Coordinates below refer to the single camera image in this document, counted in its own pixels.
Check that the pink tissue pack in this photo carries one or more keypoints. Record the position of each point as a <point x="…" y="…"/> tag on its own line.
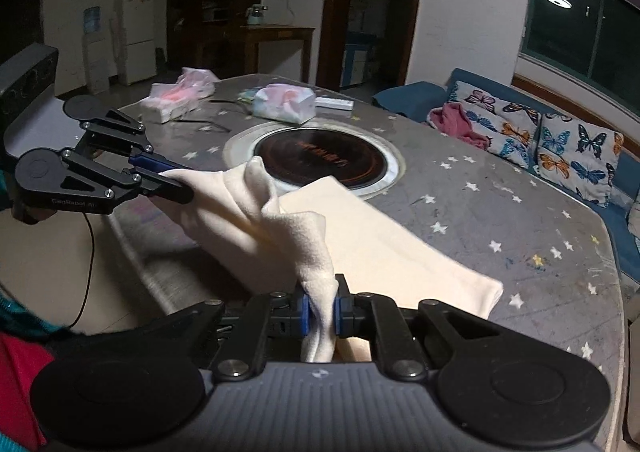
<point x="285" y="103"/>
<point x="167" y="102"/>

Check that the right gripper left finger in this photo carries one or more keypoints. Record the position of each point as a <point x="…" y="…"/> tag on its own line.
<point x="131" y="389"/>

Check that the grey cushion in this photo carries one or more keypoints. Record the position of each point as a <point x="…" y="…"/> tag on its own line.
<point x="633" y="219"/>

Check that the electric kettle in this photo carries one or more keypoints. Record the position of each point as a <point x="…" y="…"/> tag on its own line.
<point x="255" y="15"/>

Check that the round black induction cooktop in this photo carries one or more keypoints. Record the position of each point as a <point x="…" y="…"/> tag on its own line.
<point x="301" y="156"/>

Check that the white refrigerator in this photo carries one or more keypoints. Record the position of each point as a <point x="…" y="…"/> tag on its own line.
<point x="137" y="61"/>

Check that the pink cloth on sofa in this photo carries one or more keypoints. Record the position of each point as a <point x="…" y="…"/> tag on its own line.
<point x="451" y="120"/>

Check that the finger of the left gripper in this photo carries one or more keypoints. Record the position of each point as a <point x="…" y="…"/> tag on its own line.
<point x="109" y="130"/>
<point x="66" y="180"/>

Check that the water dispenser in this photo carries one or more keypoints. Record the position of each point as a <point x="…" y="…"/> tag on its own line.
<point x="94" y="51"/>

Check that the left butterfly pillow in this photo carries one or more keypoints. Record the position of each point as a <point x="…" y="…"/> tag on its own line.
<point x="510" y="127"/>

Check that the blue sofa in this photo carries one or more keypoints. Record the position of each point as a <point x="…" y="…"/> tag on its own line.
<point x="416" y="100"/>

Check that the cream knit garment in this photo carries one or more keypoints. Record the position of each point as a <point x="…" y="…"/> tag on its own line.
<point x="306" y="237"/>

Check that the window with dark glass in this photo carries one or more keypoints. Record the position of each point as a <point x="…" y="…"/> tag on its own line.
<point x="596" y="41"/>

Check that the right butterfly pillow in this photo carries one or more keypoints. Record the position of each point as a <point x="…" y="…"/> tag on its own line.
<point x="579" y="156"/>

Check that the white flat box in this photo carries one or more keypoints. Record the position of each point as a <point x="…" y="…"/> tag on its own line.
<point x="334" y="104"/>

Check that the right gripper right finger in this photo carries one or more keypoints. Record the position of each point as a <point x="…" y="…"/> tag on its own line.
<point x="466" y="384"/>

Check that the butterfly pillow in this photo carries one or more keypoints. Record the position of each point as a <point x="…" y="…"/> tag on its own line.
<point x="579" y="156"/>
<point x="510" y="127"/>

